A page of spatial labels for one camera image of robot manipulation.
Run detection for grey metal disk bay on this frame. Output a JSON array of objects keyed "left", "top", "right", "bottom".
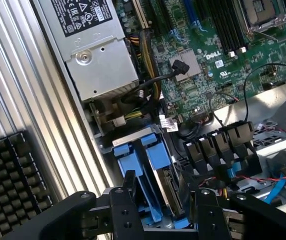
[{"left": 254, "top": 94, "right": 286, "bottom": 215}]

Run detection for black keyboard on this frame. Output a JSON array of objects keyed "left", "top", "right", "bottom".
[{"left": 0, "top": 130, "right": 54, "bottom": 236}]

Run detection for black power plug row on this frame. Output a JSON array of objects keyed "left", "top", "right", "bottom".
[{"left": 184, "top": 120, "right": 263, "bottom": 181}]

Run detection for white power plug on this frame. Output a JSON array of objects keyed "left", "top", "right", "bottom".
[{"left": 113, "top": 115, "right": 127, "bottom": 128}]

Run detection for grey metal PC case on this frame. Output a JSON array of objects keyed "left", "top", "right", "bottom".
[{"left": 29, "top": 0, "right": 286, "bottom": 240}]

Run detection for white barcode label tag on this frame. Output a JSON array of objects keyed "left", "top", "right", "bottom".
[{"left": 158, "top": 116, "right": 179, "bottom": 133}]

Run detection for green Dell motherboard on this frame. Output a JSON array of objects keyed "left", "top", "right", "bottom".
[{"left": 115, "top": 0, "right": 286, "bottom": 124}]

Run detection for silver power supply unit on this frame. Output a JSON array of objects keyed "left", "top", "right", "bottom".
[{"left": 31, "top": 0, "right": 141, "bottom": 102}]

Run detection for silver chipset heat sink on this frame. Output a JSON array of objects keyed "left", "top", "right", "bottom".
[{"left": 168, "top": 49, "right": 202, "bottom": 83}]

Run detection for black RAM slots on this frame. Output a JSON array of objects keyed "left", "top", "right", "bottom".
[{"left": 199, "top": 0, "right": 249, "bottom": 55}]

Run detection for beige expansion slot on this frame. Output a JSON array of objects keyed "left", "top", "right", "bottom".
[{"left": 132, "top": 0, "right": 149, "bottom": 30}]

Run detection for blue flat data wire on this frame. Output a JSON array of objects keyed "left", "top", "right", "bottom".
[{"left": 264, "top": 169, "right": 286, "bottom": 205}]

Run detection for thin black wire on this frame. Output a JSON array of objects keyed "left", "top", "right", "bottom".
[{"left": 208, "top": 63, "right": 286, "bottom": 125}]

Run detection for black wire with angled plug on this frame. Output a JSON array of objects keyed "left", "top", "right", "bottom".
[{"left": 120, "top": 59, "right": 191, "bottom": 105}]

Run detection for yellow and black wire bundle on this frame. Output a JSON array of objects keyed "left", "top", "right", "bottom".
[{"left": 125, "top": 27, "right": 163, "bottom": 120}]

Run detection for CPU socket with metal frame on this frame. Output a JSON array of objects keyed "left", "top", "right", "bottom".
[{"left": 236, "top": 0, "right": 286, "bottom": 35}]

